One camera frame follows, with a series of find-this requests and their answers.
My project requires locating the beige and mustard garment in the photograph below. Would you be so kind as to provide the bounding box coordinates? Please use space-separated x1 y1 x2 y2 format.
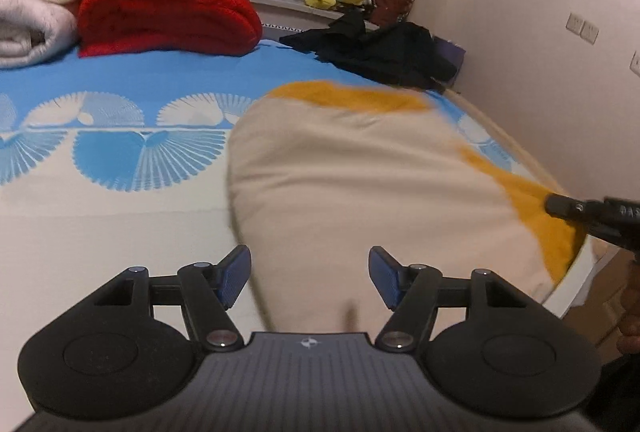
228 81 586 334

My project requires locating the black clothes pile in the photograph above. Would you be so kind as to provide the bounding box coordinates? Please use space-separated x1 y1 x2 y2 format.
280 12 459 91

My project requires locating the person right hand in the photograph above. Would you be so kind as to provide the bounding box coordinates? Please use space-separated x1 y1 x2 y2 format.
617 260 640 355

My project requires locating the blue white patterned bedsheet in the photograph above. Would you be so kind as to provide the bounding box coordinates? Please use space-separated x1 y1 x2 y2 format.
0 37 622 432

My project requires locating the purple box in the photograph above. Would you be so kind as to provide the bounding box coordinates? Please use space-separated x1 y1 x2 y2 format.
434 37 466 88

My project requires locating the white rolled blanket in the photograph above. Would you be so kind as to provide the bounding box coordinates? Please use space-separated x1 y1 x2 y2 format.
1 0 78 70

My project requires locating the red folded blanket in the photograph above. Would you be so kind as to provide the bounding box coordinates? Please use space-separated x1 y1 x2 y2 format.
77 0 262 58

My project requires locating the wooden bed frame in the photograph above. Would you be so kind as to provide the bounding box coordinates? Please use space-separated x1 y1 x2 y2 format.
444 87 640 365

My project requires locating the white wall socket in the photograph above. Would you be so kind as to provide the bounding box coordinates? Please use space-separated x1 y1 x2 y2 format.
565 13 600 44

